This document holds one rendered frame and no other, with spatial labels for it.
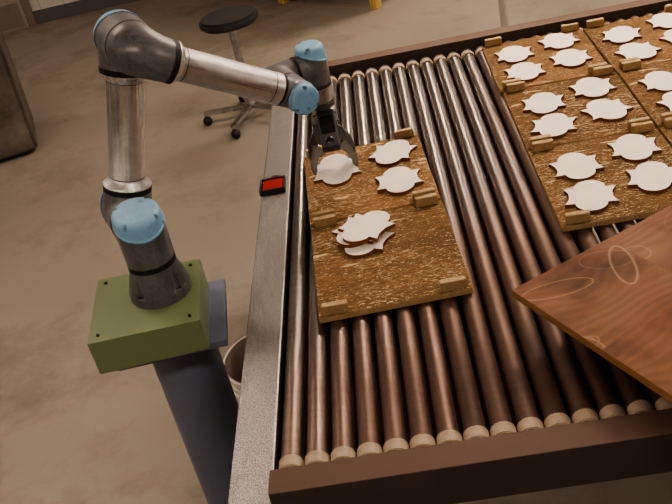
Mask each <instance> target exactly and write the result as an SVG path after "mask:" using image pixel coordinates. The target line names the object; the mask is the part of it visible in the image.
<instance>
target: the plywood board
mask: <svg viewBox="0 0 672 504"><path fill-rule="evenodd" d="M512 296H513V298H515V299H516V300H518V301H519V302H521V303H522V304H524V305H525V306H527V307H528V308H530V309H531V310H533V311H534V312H536V313H537V314H539V315H540V316H542V317H543V318H545V319H546V320H548V321H549V322H551V323H552V324H554V325H555V326H557V327H558V328H560V329H561V330H563V331H564V332H566V333H567V334H569V335H570V336H572V337H573V338H575V339H576V340H578V341H579V342H581V343H582V344H584V345H585V346H587V347H588V348H590V349H591V350H593V351H594V352H596V353H597V354H599V355H600V356H602V357H603V358H605V359H606V360H608V361H609V362H611V363H612V364H614V365H615V366H617V367H618V368H620V369H621V370H623V371H624V372H626V373H627V374H629V375H630V376H632V377H633V378H635V379H636V380H638V381H639V382H641V383H642V384H644V385H645V386H647V387H648V388H650V389H651V390H653V391H654V392H656V393H657V394H659V395H660V396H662V397H663V398H665V399H666V400H668V401H669V402H670V403H672V205H670V206H668V207H666V208H665V209H663V210H661V211H659V212H657V213H655V214H653V215H651V216H650V217H648V218H646V219H644V220H642V221H640V222H638V223H636V224H635V225H633V226H631V227H629V228H627V229H625V230H623V231H622V232H620V233H618V234H616V235H614V236H612V237H610V238H608V239H607V240H605V241H603V242H601V243H599V244H597V245H595V246H593V247H592V248H590V249H588V250H586V251H584V252H582V253H580V254H578V255H577V256H575V257H573V258H571V259H569V260H567V261H565V262H563V263H562V264H560V265H558V266H556V267H554V268H552V269H550V270H548V271H547V272H545V273H543V274H541V275H539V276H537V277H535V278H533V279H532V280H530V281H528V282H526V283H524V284H522V285H520V286H519V287H517V288H515V289H513V290H512Z"/></svg>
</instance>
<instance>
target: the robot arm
mask: <svg viewBox="0 0 672 504"><path fill-rule="evenodd" d="M93 39H94V44H95V46H96V48H97V49H98V66H99V73H100V74H101V75H102V76H103V77H104V78H105V79H106V99H107V129H108V160H109V176H108V177H106V178H105V179H104V181H103V191H102V193H101V196H100V211H101V214H102V217H103V219H104V220H105V222H106V223H107V224H108V225H109V227H110V229H111V231H112V233H113V234H114V236H115V238H116V240H117V241H118V243H119V246H120V248H121V251H122V253H123V256H124V259H125V262H126V264H127V267H128V270H129V294H130V297H131V300H132V302H133V304H134V305H135V306H137V307H139V308H142V309H159V308H163V307H167V306H169V305H172V304H174V303H176V302H178V301H179V300H181V299H182V298H184V297H185V296H186V295H187V294H188V292H189V291H190V289H191V287H192V280H191V277H190V274H189V272H188V271H187V269H186V268H185V267H184V266H183V264H182V263H181V262H180V261H179V259H178V258H177V257H176V254H175V251H174V248H173V245H172V242H171V239H170V236H169V232H168V229H167V226H166V223H165V218H164V214H163V212H162V210H161V209H160V206H159V205H158V204H157V203H156V202H155V201H154V200H152V181H151V180H150V179H149V178H148V177H147V176H146V175H145V111H144V80H145V79H147V80H152V81H157V82H161V83H166V84H173V83H174V82H176V81H178V82H182V83H186V84H190V85H194V86H198V87H202V88H206V89H210V90H215V91H219V92H223V93H227V94H231V95H235V96H239V97H243V98H247V99H252V100H256V101H260V102H264V103H268V104H272V105H277V106H280V107H285V108H288V109H291V111H293V112H294V113H297V114H299V115H308V114H310V113H312V112H313V111H316V114H315V115H311V120H312V126H313V131H312V132H313V134H311V138H310V139H309V141H308V152H309V159H310V166H311V170H312V172H313V174H314V175H316V174H317V171H318V168H317V166H318V164H319V161H318V159H319V157H320V156H321V155H322V150H323V152H324V153H327V152H332V151H337V150H340V149H342V150H343V151H345V152H347V154H348V156H349V158H351V159H352V163H353V164H354V165H355V166H358V156H357V153H356V149H355V146H354V143H353V139H352V137H351V135H350V133H349V132H348V131H347V130H345V129H344V128H343V127H341V125H340V123H339V119H338V114H337V110H333V109H330V107H332V106H333V105H334V104H335V99H334V96H335V94H334V89H333V84H332V81H331V77H330V72H329V67H328V62H327V56H326V52H325V49H324V46H323V44H322V43H321V42H320V41H318V40H306V41H303V42H300V43H299V44H297V45H296V46H295V48H294V55H295V56H292V57H290V58H288V59H286V60H283V61H280V62H278V63H275V64H272V65H270V66H267V67H266V66H265V67H264V68H260V67H256V66H253V65H249V64H245V63H241V62H238V61H234V60H230V59H226V58H223V57H219V56H215V55H211V54H208V53H204V52H200V51H196V50H193V49H189V48H185V47H183V45H182V43H181V42H180V41H178V40H174V39H170V38H168V37H165V36H163V35H161V34H159V33H158V32H156V31H155V30H153V29H152V28H150V27H149V26H148V25H147V24H146V23H145V22H143V20H142V19H141V18H140V17H139V16H138V15H137V14H135V13H133V12H130V11H127V10H123V9H115V10H111V11H108V12H106V13H105V14H103V15H102V16H101V17H100V18H99V19H98V20H97V22H96V24H95V26H94V30H93ZM335 113H336V114H335ZM316 116H317V117H316ZM340 140H341V142H340ZM318 144H319V145H322V148H321V147H320V146H319V145H318Z"/></svg>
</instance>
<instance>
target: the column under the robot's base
mask: <svg viewBox="0 0 672 504"><path fill-rule="evenodd" d="M208 285H209V331H210V348H209V349H205V350H201V351H197V352H193V353H188V354H184V355H180V356H176V357H172V358H167V359H163V360H159V361H155V362H150V363H146V364H142V365H138V366H134V367H129V368H125V369H121V370H118V371H123V370H127V369H131V368H135V367H140V366H144V365H148V364H153V366H154V369H155V371H156V374H157V376H158V379H159V382H160V384H161V387H162V389H163V392H164V394H165V397H166V399H167V402H168V404H169V407H170V409H171V412H172V414H173V417H174V419H175V422H176V424H177V427H178V429H179V432H180V434H181V437H182V439H183V442H184V444H185V447H186V450H187V452H188V455H189V457H190V460H191V462H192V465H193V467H194V470H195V472H196V475H197V477H198V480H199V482H200V485H201V487H202V490H203V492H204V495H205V497H206V500H207V502H208V504H228V496H229V487H230V478H231V469H232V460H233V451H234V442H235V433H236V424H237V415H238V403H237V400H236V397H235V394H234V391H233V388H232V385H231V382H230V379H229V376H228V373H227V371H226V368H225V365H224V362H223V359H222V356H221V353H220V350H219V347H224V346H228V322H227V297H226V282H225V279H220V280H215V281H211V282H208Z"/></svg>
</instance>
